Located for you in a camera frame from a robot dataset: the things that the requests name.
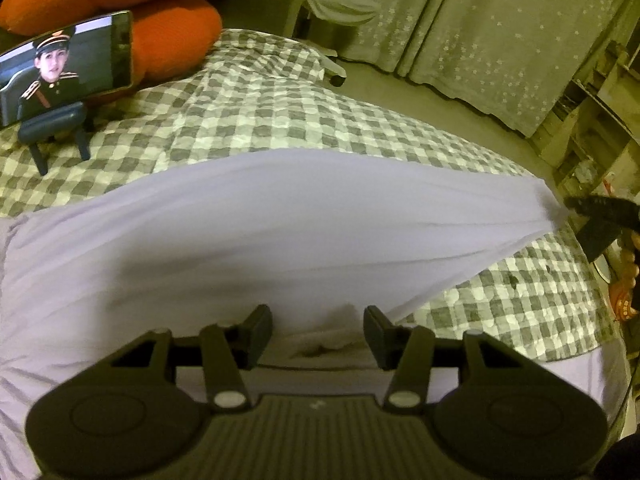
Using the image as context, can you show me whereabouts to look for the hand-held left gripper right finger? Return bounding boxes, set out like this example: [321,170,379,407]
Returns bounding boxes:
[363,305,538,408]

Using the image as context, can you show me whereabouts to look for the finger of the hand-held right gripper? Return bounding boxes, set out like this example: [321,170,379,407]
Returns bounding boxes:
[562,194,640,233]

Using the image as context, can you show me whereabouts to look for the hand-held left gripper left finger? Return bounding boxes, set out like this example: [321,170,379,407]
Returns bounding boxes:
[105,304,275,408]

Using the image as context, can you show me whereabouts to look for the lavender pants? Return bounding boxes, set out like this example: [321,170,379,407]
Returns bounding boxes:
[0,149,631,480]

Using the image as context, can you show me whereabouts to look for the white round base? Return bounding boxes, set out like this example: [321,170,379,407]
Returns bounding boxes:
[592,255,613,286]

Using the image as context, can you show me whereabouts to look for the wooden shelf unit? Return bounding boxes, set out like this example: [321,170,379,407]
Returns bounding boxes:
[530,40,640,201]

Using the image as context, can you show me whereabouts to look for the orange printed bag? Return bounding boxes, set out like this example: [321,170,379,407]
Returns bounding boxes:
[612,232,640,323]

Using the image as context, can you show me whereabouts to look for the star print curtain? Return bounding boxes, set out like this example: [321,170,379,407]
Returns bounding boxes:
[342,0,463,78]
[407,0,636,138]

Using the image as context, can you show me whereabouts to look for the grey white checked blanket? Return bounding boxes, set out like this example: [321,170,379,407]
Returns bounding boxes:
[0,27,621,363]

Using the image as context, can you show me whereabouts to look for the dark blue phone stand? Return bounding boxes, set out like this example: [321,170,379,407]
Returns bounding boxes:
[17,101,93,177]

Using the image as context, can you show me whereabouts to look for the smartphone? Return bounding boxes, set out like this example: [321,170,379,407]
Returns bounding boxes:
[0,10,136,128]

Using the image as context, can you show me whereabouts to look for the white office chair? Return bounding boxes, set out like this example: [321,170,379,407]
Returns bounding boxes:
[300,0,383,88]

